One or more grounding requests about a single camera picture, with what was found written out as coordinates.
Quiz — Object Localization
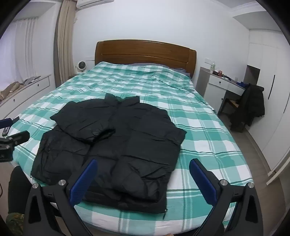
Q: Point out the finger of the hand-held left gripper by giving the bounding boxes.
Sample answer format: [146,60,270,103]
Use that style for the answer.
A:
[0,116,20,129]
[6,130,30,146]

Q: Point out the wooden headboard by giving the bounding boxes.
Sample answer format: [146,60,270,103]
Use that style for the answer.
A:
[95,40,197,79]

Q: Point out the black coat on chair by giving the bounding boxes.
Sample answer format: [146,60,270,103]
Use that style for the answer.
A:
[230,83,265,133]

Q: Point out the beige curtain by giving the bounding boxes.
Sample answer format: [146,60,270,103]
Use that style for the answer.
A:
[54,0,79,88]

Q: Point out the person's camouflage jacket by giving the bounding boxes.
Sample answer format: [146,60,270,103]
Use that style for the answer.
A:
[6,213,26,236]

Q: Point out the black quilted jacket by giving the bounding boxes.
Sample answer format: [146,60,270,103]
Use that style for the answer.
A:
[30,93,187,214]

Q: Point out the bed with green plaid sheet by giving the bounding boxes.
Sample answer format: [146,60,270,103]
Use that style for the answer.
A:
[11,61,254,232]

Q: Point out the grey garment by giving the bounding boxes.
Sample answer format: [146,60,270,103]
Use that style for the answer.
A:
[20,76,42,86]

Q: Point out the white sheer curtain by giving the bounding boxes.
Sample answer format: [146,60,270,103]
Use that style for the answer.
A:
[14,17,42,79]

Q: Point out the white desk with drawer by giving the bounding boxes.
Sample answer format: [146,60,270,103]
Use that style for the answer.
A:
[196,66,247,116]

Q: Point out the grey pillow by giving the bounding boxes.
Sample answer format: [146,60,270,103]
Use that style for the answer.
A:
[127,62,192,77]

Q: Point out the person's black pants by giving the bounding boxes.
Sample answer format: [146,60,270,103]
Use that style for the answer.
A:
[8,166,32,215]

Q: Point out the small white fan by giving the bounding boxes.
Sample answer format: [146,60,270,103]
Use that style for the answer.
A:
[75,60,87,74]

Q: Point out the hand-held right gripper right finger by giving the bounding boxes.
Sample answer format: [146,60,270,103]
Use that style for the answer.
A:
[189,158,264,236]

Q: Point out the white air conditioner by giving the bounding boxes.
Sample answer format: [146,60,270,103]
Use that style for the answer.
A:
[76,0,115,9]

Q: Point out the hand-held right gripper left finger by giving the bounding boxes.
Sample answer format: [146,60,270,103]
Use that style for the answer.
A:
[24,158,98,236]

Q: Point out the white wardrobe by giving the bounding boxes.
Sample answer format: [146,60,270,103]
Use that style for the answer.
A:
[245,42,290,185]

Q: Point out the beige garment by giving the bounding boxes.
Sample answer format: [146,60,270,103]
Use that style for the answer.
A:
[0,82,22,102]

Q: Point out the white window bench cabinet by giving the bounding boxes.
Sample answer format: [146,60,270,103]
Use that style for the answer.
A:
[0,75,51,117]

